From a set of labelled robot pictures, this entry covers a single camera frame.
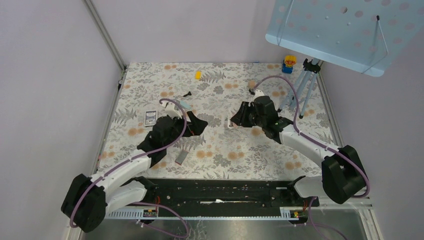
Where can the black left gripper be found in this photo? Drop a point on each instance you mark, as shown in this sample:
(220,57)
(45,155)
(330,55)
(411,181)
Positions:
(187,125)

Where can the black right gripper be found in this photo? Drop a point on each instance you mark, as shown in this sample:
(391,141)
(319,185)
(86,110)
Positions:
(245,114)

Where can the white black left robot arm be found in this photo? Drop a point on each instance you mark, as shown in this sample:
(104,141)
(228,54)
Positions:
(90,198)

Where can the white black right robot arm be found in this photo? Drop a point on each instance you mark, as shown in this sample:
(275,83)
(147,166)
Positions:
(342,174)

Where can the round tan wooden piece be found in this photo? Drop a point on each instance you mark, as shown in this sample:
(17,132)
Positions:
(251,84)

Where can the small black screw piece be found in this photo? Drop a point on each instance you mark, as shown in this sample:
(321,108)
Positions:
(187,94)

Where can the grey metal staple strip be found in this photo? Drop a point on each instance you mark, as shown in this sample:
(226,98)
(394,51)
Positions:
(181,157)

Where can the floral patterned table mat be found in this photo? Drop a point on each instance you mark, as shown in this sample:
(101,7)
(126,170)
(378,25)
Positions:
(218,153)

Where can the small yellow block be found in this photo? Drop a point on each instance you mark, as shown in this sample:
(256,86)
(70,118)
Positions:
(198,75)

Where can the grey tripod stand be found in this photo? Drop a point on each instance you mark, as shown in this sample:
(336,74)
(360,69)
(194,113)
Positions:
(309,75)

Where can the yellow blue toy figure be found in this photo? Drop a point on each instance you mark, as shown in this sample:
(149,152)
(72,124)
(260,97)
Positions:
(288,64)

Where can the light blue perforated metal board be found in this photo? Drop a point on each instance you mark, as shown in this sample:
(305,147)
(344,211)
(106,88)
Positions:
(365,36)

